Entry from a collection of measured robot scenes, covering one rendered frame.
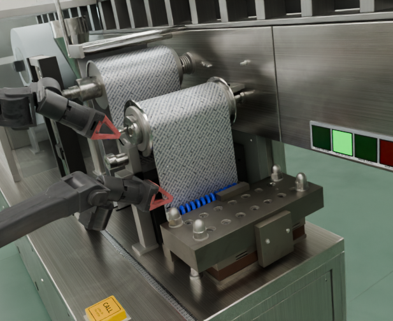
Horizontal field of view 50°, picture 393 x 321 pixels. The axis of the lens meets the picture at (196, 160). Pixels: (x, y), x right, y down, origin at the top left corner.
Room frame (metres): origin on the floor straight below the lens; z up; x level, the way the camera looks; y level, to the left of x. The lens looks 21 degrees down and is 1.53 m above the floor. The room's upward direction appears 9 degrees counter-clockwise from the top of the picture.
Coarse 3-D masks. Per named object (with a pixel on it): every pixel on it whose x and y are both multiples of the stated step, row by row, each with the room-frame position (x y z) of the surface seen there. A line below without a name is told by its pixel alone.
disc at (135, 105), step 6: (126, 102) 1.05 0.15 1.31; (132, 102) 1.02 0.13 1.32; (126, 108) 1.06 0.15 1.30; (138, 108) 0.99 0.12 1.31; (144, 114) 0.98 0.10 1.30; (144, 120) 0.98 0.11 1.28; (150, 132) 0.96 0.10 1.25; (150, 138) 0.96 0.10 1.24; (150, 144) 0.97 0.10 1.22; (138, 150) 1.04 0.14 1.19; (150, 150) 0.98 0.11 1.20; (144, 156) 1.02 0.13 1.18
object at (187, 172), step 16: (192, 144) 1.03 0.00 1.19; (208, 144) 1.05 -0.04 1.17; (224, 144) 1.08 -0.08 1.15; (160, 160) 0.98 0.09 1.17; (176, 160) 1.00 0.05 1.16; (192, 160) 1.02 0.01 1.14; (208, 160) 1.05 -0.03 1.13; (224, 160) 1.07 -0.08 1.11; (160, 176) 0.98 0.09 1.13; (176, 176) 1.00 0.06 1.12; (192, 176) 1.02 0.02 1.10; (208, 176) 1.04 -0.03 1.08; (224, 176) 1.07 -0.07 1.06; (176, 192) 0.99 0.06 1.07; (192, 192) 1.02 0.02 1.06; (208, 192) 1.04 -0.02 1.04
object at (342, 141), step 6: (336, 132) 0.88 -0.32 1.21; (342, 132) 0.87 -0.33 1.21; (336, 138) 0.89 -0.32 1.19; (342, 138) 0.87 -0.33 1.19; (348, 138) 0.86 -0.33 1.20; (336, 144) 0.89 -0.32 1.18; (342, 144) 0.87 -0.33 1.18; (348, 144) 0.86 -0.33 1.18; (336, 150) 0.89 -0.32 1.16; (342, 150) 0.87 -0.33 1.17; (348, 150) 0.86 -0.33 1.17
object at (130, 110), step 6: (222, 90) 1.11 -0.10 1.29; (228, 96) 1.11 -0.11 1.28; (228, 102) 1.10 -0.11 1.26; (132, 108) 1.01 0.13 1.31; (126, 114) 1.06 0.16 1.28; (132, 114) 1.02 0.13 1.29; (138, 114) 0.99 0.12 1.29; (138, 120) 1.00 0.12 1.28; (144, 126) 0.98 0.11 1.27; (144, 132) 0.98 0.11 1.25; (144, 138) 0.98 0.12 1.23; (138, 144) 1.02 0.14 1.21; (144, 144) 0.99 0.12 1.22; (144, 150) 1.00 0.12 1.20
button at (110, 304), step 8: (112, 296) 0.81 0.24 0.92; (96, 304) 0.79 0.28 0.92; (104, 304) 0.79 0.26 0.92; (112, 304) 0.78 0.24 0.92; (88, 312) 0.77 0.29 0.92; (96, 312) 0.77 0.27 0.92; (104, 312) 0.76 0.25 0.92; (112, 312) 0.76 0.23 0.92; (120, 312) 0.76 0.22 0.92; (96, 320) 0.74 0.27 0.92; (104, 320) 0.74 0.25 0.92; (112, 320) 0.74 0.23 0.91; (120, 320) 0.75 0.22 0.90
